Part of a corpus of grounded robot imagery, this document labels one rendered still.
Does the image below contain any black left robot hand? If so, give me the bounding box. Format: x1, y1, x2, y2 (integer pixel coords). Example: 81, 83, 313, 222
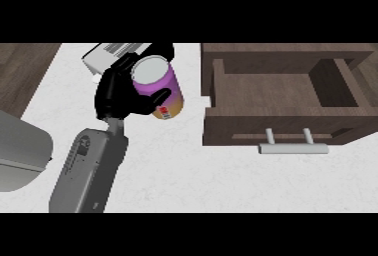
95, 43, 177, 121

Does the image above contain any purple and orange can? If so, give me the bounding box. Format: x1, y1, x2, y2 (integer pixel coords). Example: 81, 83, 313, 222
130, 54, 186, 121

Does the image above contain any brown wooden drawer front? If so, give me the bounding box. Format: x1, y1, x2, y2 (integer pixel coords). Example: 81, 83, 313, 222
201, 106, 378, 148

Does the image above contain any brown wooden drawer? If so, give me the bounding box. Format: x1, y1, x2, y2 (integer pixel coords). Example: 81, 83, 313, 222
201, 106, 378, 148
211, 58, 368, 117

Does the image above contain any white appliance with dark stripes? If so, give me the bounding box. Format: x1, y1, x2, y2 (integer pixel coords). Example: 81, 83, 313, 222
81, 43, 154, 84

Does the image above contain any grey rounded appliance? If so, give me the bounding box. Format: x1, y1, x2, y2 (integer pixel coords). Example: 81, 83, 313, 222
0, 110, 55, 193

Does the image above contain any brown wooden cabinet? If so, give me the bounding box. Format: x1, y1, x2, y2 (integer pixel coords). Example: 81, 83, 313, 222
200, 43, 378, 108

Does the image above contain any silver drawer handle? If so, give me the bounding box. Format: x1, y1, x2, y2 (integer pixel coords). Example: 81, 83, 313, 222
259, 127, 331, 155

